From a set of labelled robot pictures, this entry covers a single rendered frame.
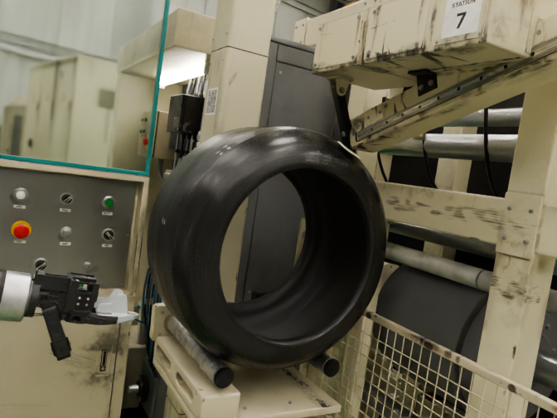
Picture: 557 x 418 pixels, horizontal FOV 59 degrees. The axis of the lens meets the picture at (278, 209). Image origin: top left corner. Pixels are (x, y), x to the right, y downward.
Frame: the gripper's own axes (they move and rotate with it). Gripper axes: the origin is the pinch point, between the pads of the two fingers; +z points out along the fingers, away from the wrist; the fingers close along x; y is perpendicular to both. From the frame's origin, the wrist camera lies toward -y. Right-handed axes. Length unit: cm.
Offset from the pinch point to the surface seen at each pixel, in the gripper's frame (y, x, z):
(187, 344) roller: -7.2, 7.3, 17.0
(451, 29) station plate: 73, -27, 41
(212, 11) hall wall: 412, 1007, 315
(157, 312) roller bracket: -5.1, 24.0, 13.6
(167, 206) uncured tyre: 24.3, 1.0, 2.0
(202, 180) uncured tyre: 31.5, -7.6, 4.9
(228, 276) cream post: 6.6, 26.6, 32.6
